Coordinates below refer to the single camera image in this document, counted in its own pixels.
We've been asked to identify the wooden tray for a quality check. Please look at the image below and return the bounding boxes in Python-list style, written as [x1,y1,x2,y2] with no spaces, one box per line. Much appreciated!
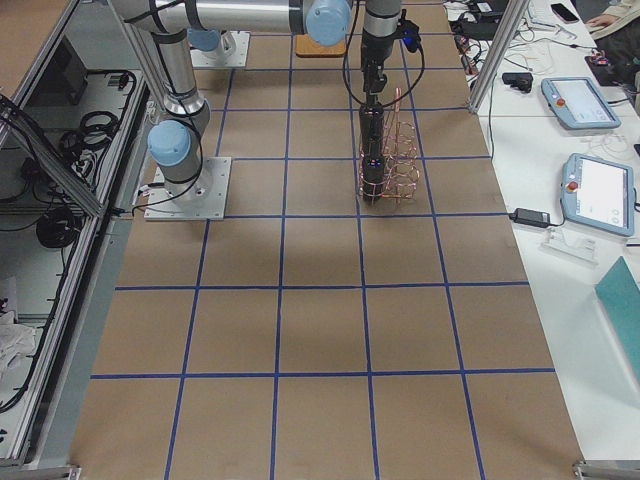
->
[294,35,347,58]

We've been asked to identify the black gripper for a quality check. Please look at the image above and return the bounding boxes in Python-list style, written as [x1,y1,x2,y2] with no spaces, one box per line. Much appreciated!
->
[360,47,388,105]

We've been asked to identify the copper wire bottle basket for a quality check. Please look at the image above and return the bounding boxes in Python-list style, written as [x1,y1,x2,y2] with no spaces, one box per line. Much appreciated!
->
[359,87,420,202]

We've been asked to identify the blue teach pendant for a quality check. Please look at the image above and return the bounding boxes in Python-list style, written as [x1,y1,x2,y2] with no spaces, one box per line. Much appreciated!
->
[560,153,635,237]
[541,77,621,130]

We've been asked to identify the blue teach pendant far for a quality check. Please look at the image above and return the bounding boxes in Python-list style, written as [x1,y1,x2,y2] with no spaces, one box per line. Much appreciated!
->
[541,77,621,130]

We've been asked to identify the clear acrylic stand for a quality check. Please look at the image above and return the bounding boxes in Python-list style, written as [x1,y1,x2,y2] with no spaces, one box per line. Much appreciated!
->
[541,228,598,265]

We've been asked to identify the black handheld device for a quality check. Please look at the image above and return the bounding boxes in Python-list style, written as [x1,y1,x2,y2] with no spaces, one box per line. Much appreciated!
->
[501,72,533,93]

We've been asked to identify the aluminium frame post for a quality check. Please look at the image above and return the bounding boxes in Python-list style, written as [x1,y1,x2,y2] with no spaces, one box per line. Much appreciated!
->
[468,0,528,114]

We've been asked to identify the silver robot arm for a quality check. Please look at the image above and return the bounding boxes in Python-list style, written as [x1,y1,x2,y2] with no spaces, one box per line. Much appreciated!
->
[114,1,406,202]
[113,1,352,58]

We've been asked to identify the black power adapter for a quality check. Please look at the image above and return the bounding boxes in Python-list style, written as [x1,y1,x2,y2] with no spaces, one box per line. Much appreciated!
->
[509,208,551,228]

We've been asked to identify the dark wine bottle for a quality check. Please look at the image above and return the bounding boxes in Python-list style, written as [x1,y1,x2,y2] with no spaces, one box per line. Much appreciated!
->
[361,153,386,203]
[359,101,384,168]

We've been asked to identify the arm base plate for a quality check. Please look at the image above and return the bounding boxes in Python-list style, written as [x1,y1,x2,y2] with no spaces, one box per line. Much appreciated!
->
[144,157,232,221]
[188,30,250,70]

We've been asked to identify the blue teach pendant near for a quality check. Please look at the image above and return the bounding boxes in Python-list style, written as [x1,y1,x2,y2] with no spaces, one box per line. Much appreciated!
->
[560,153,635,237]

